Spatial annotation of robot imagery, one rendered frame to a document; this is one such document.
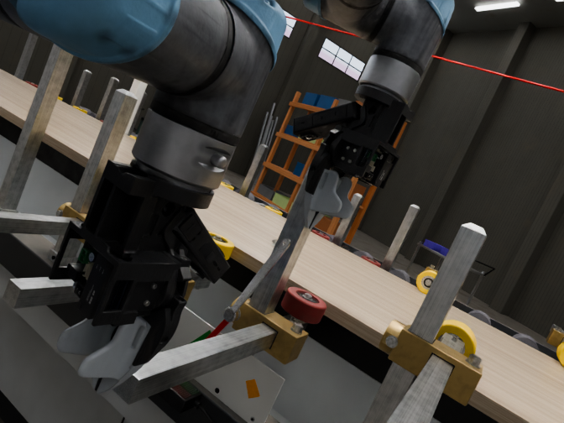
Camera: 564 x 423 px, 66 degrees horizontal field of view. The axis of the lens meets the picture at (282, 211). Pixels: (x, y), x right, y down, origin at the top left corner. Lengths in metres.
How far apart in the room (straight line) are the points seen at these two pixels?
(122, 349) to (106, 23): 0.27
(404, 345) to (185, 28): 0.53
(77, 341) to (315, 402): 0.65
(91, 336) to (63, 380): 1.04
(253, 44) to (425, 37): 0.35
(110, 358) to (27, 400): 1.21
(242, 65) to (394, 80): 0.33
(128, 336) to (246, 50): 0.25
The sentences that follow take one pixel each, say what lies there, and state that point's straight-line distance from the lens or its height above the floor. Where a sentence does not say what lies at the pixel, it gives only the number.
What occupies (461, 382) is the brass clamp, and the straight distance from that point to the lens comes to 0.67.
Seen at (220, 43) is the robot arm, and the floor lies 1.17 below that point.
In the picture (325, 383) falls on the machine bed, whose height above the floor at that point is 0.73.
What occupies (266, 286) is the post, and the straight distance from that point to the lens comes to 0.75.
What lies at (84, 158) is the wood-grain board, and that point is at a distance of 1.34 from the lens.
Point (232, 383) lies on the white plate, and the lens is 0.80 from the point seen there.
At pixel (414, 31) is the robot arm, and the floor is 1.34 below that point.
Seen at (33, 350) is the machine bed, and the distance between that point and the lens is 1.57.
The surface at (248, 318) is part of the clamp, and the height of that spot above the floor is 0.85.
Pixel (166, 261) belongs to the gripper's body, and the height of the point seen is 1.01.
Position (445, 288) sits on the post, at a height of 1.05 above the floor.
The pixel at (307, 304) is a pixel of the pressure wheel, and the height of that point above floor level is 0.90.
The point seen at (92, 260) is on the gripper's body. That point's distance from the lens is 0.36.
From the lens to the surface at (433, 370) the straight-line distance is 0.60.
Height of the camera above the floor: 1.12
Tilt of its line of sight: 6 degrees down
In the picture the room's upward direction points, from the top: 24 degrees clockwise
